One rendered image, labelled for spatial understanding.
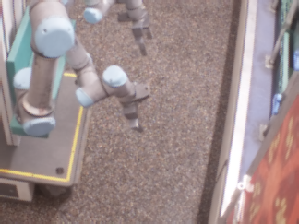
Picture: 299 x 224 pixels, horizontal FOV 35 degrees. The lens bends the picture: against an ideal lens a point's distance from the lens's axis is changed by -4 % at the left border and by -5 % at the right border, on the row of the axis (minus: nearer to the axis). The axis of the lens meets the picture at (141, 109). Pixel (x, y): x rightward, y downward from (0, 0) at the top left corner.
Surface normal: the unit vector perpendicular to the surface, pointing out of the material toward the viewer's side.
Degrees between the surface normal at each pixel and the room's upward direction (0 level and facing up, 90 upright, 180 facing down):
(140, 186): 0
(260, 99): 0
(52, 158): 0
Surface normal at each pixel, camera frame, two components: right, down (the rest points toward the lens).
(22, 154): 0.10, -0.60
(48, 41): 0.36, 0.68
